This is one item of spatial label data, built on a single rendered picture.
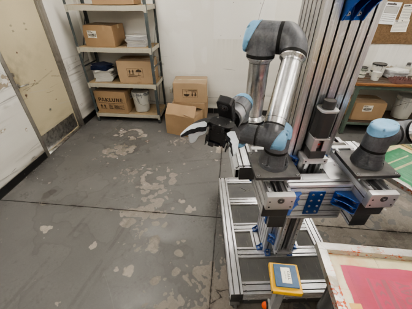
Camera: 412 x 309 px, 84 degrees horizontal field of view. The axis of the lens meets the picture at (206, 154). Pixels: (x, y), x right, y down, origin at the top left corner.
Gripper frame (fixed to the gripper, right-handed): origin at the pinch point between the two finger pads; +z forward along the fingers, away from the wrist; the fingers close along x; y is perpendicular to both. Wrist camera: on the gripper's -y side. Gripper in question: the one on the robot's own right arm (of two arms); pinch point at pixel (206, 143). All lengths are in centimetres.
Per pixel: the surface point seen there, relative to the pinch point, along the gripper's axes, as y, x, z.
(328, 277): 62, -57, -22
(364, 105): 102, -126, -376
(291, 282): 65, -43, -14
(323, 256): 62, -54, -31
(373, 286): 62, -76, -28
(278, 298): 84, -43, -14
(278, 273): 66, -37, -16
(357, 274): 63, -70, -31
